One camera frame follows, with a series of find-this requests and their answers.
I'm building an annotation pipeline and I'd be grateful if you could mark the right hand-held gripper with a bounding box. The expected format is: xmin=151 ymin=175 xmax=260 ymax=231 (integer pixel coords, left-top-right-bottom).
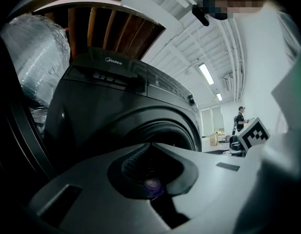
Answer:
xmin=227 ymin=117 xmax=271 ymax=158

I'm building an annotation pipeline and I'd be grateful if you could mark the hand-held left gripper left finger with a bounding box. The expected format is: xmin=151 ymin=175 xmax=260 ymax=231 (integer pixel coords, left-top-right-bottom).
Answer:
xmin=27 ymin=142 xmax=171 ymax=234

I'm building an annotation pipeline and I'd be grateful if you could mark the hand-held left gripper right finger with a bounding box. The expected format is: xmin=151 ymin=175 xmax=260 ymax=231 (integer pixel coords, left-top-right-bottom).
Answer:
xmin=151 ymin=142 xmax=263 ymax=234

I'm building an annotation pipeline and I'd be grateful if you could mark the black washing machine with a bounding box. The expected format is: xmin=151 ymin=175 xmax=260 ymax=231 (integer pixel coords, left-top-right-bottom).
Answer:
xmin=1 ymin=46 xmax=203 ymax=181

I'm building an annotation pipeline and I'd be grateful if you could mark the plastic-wrapped black appliance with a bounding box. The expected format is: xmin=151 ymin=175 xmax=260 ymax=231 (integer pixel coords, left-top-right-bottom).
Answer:
xmin=0 ymin=13 xmax=71 ymax=141

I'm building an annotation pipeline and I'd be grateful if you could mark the brown wooden staircase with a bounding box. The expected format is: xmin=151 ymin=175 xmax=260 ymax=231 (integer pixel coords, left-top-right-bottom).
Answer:
xmin=30 ymin=0 xmax=166 ymax=61

